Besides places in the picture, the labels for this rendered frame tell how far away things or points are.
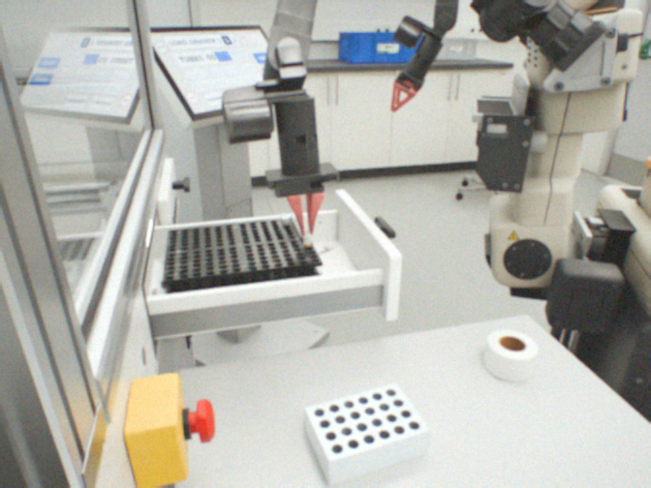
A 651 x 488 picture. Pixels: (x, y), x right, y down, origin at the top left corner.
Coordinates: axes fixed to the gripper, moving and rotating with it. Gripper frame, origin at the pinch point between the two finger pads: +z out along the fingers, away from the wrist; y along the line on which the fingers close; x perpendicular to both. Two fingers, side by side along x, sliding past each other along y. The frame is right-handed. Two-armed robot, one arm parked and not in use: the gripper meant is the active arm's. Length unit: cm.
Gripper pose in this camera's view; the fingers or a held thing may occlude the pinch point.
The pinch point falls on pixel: (306, 228)
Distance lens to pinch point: 74.0
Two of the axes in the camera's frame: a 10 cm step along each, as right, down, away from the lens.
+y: 9.8, -1.5, 1.6
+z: 0.8, 9.1, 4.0
